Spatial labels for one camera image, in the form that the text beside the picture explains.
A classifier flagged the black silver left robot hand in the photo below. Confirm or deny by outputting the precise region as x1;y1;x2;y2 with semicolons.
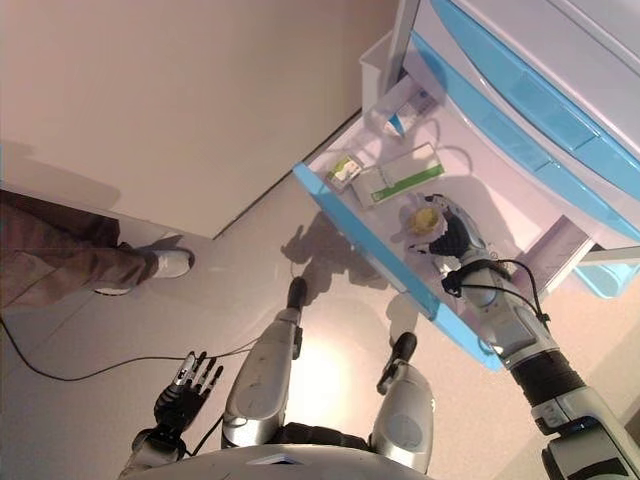
153;350;225;436

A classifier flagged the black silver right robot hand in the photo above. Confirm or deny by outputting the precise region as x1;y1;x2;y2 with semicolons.
408;193;494;264

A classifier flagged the clear bottle of yellow capsules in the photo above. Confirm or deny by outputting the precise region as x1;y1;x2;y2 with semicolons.
399;202;446;241

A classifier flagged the blue front cart drawer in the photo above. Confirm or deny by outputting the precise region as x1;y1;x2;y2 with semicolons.
432;0;640;174
292;74;594;372
412;34;640;236

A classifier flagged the green striped white medicine box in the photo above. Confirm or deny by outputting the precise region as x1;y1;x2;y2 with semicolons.
377;141;446;201

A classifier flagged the white green medicine packet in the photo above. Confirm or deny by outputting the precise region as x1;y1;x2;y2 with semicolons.
351;166;394;210

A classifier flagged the small green white medicine box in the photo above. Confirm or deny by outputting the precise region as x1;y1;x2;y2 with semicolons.
325;153;364;190

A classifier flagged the blue white medicine box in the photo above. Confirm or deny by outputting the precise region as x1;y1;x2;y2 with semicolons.
364;77;436;141

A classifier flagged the silver left robot leg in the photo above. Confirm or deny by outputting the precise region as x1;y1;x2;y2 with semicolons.
221;277;309;449

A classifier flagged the silver robot leg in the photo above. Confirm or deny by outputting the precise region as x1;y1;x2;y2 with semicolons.
369;332;435;474
221;277;309;449

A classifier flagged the grey robot torso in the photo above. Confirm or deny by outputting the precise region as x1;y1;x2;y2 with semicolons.
124;422;421;480

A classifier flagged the white side box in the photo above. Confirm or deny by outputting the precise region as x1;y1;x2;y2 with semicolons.
358;29;396;109

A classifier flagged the person in brown trousers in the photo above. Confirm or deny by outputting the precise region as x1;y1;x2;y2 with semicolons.
0;188;196;311

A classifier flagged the silver right robot leg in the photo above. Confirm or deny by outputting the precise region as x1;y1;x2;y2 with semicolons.
369;332;435;474

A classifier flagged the white medical cart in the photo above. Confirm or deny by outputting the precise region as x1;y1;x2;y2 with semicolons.
357;0;640;271

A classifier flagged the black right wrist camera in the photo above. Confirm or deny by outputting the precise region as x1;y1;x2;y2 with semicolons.
442;269;467;297

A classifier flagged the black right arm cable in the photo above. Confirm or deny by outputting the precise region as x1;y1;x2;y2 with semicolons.
442;257;551;326

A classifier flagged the black floor cable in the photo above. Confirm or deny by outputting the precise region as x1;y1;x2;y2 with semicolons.
0;314;261;384

